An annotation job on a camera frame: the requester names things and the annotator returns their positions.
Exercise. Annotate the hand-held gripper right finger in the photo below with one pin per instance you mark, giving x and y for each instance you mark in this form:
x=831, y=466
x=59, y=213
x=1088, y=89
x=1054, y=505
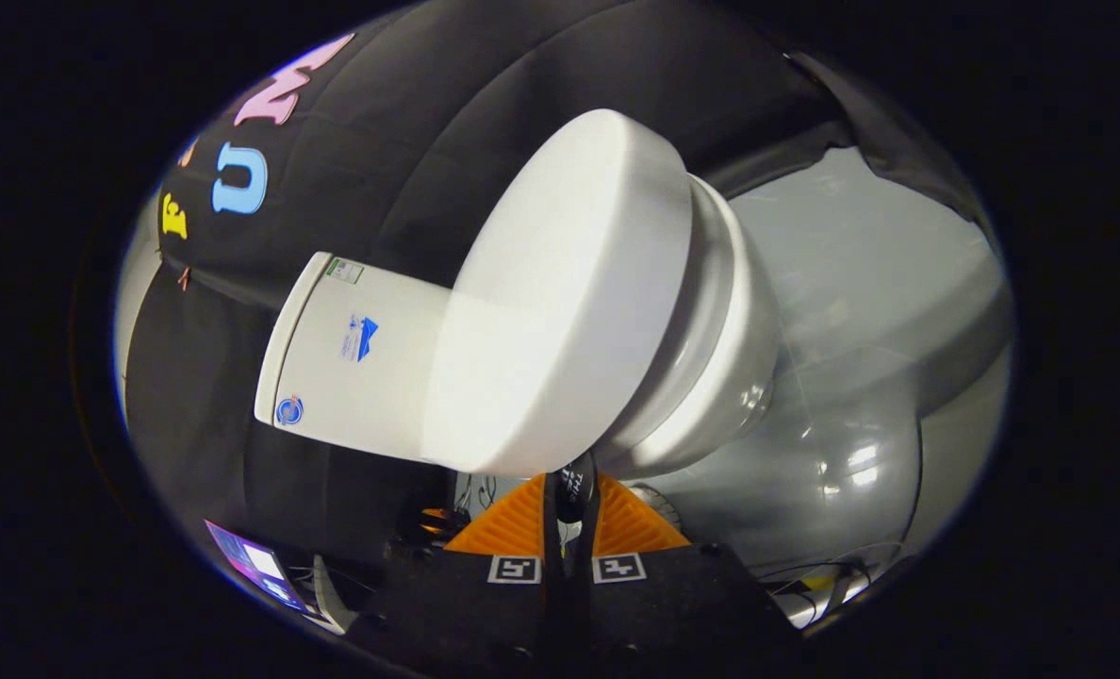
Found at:
x=654, y=604

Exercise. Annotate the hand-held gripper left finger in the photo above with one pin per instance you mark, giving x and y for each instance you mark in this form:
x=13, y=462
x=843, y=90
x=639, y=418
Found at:
x=485, y=604

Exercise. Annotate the white ceramic toilet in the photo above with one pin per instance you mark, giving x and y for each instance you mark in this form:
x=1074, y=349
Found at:
x=353, y=377

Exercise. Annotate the lit screen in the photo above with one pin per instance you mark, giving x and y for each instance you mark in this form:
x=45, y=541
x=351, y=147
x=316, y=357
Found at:
x=254, y=561

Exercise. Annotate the black backdrop cloth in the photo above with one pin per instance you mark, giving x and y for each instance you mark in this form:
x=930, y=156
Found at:
x=428, y=123

